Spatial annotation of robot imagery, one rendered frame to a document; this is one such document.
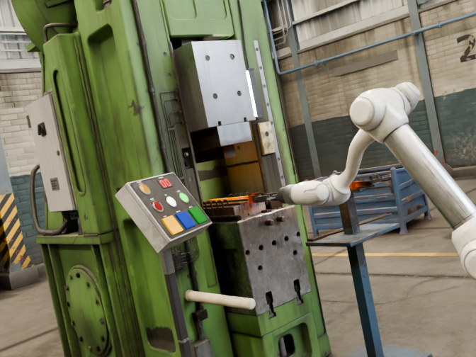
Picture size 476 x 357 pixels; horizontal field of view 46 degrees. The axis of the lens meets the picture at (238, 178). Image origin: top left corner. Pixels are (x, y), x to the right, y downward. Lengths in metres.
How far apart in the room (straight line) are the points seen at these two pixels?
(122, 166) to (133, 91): 0.47
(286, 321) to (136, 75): 1.36
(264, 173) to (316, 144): 8.94
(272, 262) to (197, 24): 1.22
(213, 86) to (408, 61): 8.20
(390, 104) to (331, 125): 9.66
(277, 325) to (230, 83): 1.18
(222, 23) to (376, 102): 1.26
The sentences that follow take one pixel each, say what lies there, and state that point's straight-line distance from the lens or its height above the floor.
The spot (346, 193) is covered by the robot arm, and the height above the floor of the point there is 0.96.
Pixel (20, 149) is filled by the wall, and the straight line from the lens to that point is 8.59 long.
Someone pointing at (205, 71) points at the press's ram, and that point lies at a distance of 2.65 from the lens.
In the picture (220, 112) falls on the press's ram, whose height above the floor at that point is 1.42.
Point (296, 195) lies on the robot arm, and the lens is 2.42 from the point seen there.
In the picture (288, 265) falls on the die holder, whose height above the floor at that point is 0.63.
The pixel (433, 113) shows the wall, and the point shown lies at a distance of 10.47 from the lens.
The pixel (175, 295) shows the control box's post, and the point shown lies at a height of 0.71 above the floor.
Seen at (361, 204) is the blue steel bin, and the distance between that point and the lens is 6.46.
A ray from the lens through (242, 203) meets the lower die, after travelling 2.67.
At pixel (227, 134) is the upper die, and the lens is 2.65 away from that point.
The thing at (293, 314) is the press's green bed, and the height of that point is 0.40.
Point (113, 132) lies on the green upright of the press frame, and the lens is 2.91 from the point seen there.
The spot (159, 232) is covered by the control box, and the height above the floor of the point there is 1.00.
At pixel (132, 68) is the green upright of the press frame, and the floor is 1.69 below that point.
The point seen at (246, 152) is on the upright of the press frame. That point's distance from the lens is 3.03.
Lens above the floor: 1.24
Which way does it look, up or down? 3 degrees down
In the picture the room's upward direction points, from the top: 11 degrees counter-clockwise
